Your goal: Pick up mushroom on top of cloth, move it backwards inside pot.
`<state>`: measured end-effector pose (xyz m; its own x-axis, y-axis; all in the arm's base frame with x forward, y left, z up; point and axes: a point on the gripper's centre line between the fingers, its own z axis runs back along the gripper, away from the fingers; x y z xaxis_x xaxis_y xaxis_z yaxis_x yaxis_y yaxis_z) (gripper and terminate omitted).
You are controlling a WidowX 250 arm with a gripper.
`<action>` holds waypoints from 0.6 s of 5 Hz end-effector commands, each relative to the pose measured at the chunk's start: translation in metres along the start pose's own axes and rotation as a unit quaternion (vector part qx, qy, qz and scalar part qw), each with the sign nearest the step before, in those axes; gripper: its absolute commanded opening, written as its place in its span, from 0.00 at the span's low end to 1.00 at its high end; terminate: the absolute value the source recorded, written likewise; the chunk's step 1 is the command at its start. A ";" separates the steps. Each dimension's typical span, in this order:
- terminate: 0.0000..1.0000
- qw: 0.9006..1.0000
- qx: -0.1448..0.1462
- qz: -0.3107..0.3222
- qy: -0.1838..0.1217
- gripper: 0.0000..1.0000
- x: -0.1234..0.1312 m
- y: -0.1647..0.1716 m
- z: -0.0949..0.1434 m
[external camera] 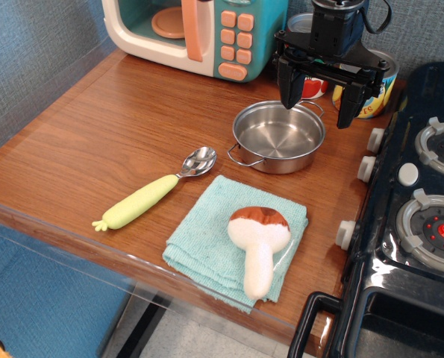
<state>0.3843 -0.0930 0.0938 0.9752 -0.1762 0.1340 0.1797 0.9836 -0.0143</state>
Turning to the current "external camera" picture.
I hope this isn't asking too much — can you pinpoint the small steel pot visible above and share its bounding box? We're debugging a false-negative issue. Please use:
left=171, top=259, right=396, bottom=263
left=228, top=101, right=326, bottom=175

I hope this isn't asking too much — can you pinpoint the pineapple slices can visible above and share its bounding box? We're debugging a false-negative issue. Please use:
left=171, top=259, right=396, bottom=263
left=331, top=48, right=400, bottom=119

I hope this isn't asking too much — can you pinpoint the tomato soup can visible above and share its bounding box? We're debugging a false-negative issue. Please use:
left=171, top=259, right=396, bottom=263
left=287, top=13, right=328, bottom=100

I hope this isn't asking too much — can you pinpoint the black toy stove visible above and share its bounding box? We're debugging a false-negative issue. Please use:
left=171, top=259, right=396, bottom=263
left=289, top=62, right=444, bottom=357

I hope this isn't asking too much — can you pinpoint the spoon with green handle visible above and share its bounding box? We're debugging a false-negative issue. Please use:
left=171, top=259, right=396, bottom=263
left=92, top=147, right=217, bottom=232

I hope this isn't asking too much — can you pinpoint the light teal folded towel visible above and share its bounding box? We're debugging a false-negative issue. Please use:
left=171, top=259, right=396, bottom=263
left=163, top=175, right=308, bottom=313

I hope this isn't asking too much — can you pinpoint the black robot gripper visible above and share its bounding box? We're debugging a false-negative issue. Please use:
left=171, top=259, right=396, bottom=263
left=274, top=1, right=390, bottom=129

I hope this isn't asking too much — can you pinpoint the toy teal microwave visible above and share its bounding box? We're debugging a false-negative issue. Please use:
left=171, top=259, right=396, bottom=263
left=102, top=0, right=288, bottom=83

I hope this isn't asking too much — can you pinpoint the plush white brown mushroom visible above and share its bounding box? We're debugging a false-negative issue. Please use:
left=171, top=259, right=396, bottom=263
left=228, top=207, right=291, bottom=301

